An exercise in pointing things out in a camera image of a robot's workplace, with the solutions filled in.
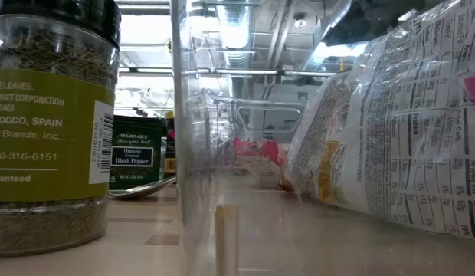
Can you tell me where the silver metal spoon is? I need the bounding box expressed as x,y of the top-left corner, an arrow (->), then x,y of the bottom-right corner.
108,175 -> 178,200

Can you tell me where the black lid thyme jar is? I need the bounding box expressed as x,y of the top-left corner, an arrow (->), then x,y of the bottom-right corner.
0,0 -> 123,258

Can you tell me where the yellow green ramen packet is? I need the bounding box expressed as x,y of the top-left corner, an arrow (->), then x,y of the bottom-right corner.
283,0 -> 475,242

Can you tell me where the blue silver snack packet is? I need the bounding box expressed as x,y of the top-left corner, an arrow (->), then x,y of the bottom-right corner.
230,136 -> 289,191

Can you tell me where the yellow lid spice jar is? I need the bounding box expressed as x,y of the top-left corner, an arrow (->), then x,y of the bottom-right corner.
163,110 -> 178,179

